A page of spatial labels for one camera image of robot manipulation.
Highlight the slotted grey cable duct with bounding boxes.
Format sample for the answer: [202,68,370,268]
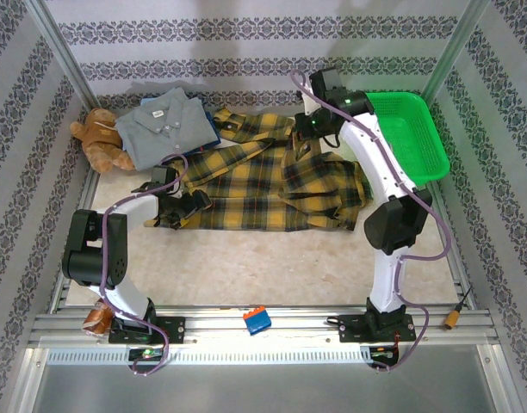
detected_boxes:
[46,347,372,367]

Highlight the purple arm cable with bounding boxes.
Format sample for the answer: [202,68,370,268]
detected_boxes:
[98,153,189,378]
[290,70,452,373]

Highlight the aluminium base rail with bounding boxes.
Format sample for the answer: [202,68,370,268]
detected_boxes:
[28,304,499,348]

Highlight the yellow plaid long sleeve shirt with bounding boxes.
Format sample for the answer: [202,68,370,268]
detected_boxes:
[145,107,375,233]

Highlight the yellow handled screwdriver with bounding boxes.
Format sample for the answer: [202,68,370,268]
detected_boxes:
[443,287,472,331]

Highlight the brown snack packet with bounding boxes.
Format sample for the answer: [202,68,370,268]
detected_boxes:
[82,297,114,336]

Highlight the grey folded button shirt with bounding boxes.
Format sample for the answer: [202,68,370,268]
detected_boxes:
[115,88,220,171]

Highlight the aluminium side rail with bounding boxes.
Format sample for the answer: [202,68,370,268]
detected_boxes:
[47,170,99,313]

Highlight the brown teddy bear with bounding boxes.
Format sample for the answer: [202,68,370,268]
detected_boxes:
[69,108,135,175]

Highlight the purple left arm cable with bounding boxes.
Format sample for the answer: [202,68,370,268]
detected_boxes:
[98,153,189,378]

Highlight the small lit circuit board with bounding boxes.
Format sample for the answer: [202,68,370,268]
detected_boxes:
[370,345,400,361]
[128,347,164,361]

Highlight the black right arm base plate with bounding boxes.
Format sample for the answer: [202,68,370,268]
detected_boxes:
[338,313,418,343]

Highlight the green plastic basket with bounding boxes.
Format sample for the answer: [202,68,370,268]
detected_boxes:
[364,91,451,186]

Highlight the aluminium frame post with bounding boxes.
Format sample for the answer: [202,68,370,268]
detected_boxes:
[420,0,491,102]
[24,0,103,111]

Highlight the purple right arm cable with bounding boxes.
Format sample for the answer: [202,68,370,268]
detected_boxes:
[290,70,452,373]

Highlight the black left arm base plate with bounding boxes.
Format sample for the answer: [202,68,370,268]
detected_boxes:
[108,316,187,345]

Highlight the blue orange toy block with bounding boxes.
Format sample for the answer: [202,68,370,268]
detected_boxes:
[242,305,272,336]

